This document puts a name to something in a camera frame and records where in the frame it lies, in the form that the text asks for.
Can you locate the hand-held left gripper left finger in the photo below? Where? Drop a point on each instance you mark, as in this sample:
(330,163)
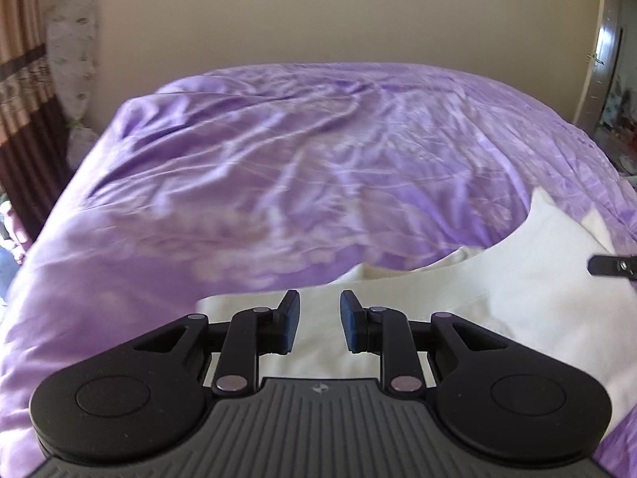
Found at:
(291,326)

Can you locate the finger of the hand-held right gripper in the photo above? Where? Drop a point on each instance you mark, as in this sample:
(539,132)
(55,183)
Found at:
(604,264)

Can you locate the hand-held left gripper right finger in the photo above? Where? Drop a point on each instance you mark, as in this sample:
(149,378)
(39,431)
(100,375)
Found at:
(351,326)

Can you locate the white long-sleeved sweatshirt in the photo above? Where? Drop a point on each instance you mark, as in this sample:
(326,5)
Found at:
(497,289)

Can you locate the purple bed blanket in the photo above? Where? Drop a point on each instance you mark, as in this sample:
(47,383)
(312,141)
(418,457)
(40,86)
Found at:
(249,184)

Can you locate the wooden door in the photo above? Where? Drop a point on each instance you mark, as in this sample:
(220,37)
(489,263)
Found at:
(604,35)

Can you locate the brown patterned curtain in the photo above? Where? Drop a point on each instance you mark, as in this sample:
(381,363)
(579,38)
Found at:
(25,109)

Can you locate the white patterned standing cover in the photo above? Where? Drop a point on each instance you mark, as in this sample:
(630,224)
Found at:
(72,59)

